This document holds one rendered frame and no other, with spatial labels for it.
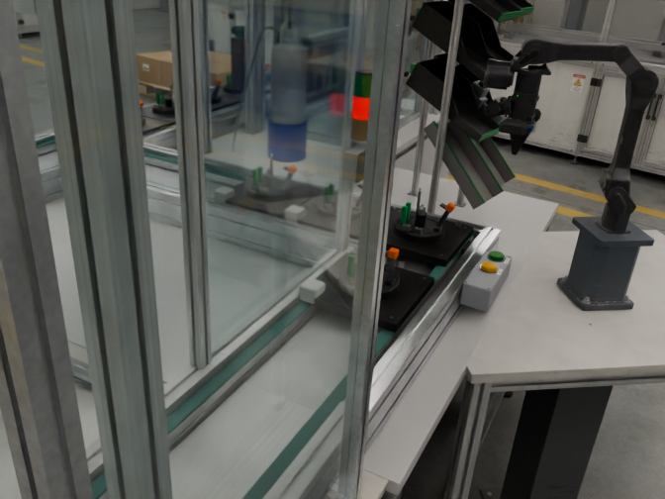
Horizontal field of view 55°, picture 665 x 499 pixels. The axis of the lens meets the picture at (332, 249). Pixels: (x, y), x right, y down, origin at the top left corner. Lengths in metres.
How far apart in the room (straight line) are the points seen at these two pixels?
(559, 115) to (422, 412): 4.76
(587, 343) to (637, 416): 1.33
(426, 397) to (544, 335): 0.40
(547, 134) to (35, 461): 5.66
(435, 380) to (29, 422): 1.06
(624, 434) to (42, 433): 2.56
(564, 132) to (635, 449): 3.61
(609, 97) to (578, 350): 4.29
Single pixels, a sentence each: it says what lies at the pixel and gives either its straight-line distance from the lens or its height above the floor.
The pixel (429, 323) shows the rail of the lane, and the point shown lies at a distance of 1.38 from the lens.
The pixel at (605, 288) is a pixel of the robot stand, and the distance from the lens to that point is 1.76.
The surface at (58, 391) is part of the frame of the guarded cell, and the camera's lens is 0.42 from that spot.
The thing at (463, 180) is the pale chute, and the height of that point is 1.07.
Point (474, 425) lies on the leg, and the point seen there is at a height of 0.68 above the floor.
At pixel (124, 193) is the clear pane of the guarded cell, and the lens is 0.42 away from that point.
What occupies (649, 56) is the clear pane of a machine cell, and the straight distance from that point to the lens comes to 5.64.
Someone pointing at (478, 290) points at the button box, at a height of 0.95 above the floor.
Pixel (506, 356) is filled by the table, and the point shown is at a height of 0.86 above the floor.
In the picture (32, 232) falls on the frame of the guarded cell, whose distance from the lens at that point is 0.36.
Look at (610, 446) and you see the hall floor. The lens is 2.74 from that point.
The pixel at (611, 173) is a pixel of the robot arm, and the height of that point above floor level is 1.21.
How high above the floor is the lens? 1.70
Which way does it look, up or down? 27 degrees down
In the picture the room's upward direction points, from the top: 4 degrees clockwise
